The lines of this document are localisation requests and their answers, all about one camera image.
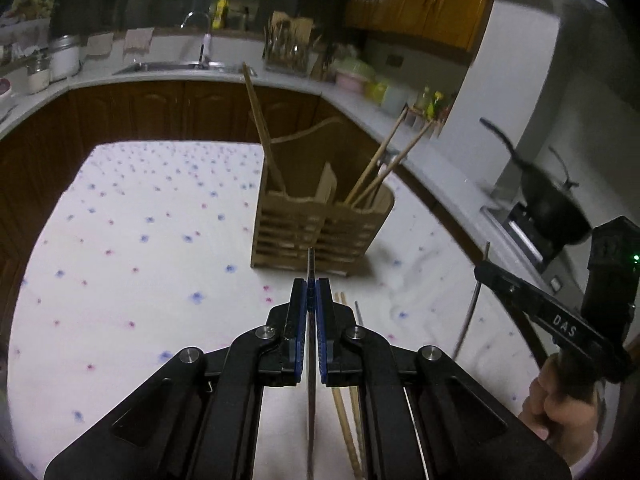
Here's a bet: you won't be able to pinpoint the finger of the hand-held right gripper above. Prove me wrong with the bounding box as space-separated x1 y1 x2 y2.
474 265 609 367

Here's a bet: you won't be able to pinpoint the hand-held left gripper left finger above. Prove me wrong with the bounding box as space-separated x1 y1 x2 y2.
42 278 308 480

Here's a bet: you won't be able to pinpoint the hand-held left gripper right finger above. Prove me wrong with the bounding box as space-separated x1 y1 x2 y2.
316 278 573 480

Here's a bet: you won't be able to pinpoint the metal chopstick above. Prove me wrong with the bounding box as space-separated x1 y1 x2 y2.
305 248 318 480
451 241 492 359

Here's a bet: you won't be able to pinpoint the wooden utensil holder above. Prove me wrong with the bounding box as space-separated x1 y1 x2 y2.
249 112 396 278

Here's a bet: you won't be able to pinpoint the person's right hand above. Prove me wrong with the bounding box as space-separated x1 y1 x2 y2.
517 356 600 462

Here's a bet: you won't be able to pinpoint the gas stove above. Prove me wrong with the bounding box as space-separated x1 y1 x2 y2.
482 202 576 291

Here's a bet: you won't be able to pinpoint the black wok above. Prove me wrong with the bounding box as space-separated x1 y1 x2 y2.
479 117 593 247

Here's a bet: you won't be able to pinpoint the floral white tablecloth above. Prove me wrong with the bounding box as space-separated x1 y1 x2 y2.
0 140 556 480

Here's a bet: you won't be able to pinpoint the spice jar rack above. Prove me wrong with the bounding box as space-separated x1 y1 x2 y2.
402 105 446 136

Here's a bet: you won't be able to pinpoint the translucent white container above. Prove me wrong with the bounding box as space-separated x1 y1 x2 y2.
382 82 408 116

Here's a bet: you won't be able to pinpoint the yellow plastic jug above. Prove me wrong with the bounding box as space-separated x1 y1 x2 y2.
365 79 388 106

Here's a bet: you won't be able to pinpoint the pink plastic basin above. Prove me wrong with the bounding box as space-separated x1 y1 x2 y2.
335 72 371 95

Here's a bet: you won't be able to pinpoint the green plastic basin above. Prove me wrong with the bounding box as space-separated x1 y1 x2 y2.
332 57 376 79

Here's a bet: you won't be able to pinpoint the dark wooden lower cabinets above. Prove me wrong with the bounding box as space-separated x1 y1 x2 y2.
0 80 391 311

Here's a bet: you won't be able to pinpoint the countertop cutlery drainer rack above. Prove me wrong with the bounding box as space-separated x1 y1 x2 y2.
262 10 316 78

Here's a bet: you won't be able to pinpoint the steel kitchen sink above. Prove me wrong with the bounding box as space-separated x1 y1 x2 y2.
112 60 258 77

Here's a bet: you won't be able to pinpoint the pink hanging towel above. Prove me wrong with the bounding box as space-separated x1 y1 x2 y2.
123 28 154 56

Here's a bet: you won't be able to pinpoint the wooden upper cabinets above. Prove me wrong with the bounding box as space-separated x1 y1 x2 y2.
342 0 493 53

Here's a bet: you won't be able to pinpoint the beige hanging towel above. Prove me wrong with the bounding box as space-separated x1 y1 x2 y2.
87 31 115 59

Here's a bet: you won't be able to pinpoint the steel rice cooker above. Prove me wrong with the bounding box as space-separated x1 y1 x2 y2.
49 35 82 81

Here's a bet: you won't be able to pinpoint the small white lidded pot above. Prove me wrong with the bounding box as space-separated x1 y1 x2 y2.
26 55 52 95

